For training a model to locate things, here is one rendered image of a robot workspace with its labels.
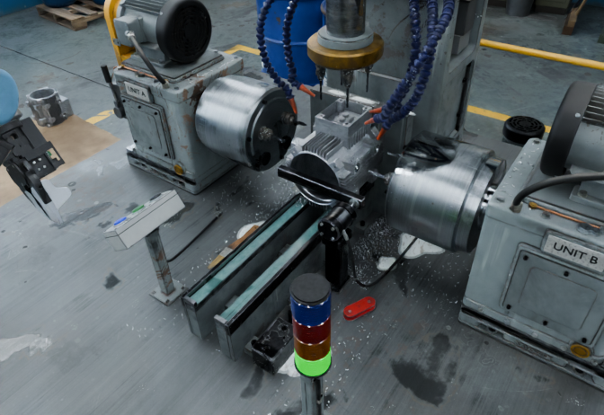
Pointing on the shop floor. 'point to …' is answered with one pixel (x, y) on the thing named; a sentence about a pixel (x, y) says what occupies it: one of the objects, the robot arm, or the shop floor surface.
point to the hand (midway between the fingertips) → (54, 220)
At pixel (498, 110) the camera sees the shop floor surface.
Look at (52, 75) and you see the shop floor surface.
